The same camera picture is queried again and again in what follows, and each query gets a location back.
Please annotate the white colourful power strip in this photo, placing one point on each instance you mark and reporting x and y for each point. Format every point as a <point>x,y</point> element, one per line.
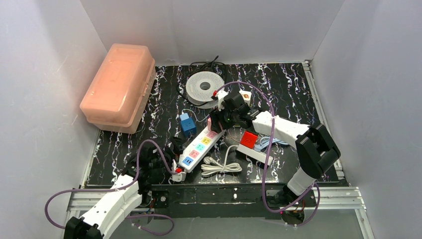
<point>198,148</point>

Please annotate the white small power strip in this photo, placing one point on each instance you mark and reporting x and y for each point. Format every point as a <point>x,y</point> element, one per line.
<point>257,155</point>

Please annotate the white plug with cable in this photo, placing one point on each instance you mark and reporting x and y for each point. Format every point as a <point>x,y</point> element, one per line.
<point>210,166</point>

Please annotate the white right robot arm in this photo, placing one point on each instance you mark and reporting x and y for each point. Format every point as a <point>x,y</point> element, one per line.
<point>314,145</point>

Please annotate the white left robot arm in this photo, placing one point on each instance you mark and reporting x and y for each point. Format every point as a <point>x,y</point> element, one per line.
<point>126,194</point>

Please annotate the blue cube adapter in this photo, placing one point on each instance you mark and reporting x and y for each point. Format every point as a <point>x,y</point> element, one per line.
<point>188,125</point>

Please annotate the white perforated round speaker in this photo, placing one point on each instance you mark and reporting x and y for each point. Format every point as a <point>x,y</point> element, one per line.
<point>200,88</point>

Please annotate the pink cube adapter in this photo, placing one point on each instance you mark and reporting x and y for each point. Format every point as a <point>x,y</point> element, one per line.
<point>209,124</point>

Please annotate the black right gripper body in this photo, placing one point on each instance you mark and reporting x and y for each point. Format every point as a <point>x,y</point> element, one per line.
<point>217,114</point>

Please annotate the pink translucent storage box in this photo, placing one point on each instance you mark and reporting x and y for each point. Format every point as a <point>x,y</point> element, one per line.
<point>118,94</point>

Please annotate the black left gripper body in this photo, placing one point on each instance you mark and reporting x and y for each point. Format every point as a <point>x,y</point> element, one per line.
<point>170,153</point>

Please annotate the white yellow cube adapter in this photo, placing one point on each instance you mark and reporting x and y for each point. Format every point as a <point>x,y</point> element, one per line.
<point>247,96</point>

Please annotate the red cube adapter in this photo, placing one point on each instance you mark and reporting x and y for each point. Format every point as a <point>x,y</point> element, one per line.
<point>249,139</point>

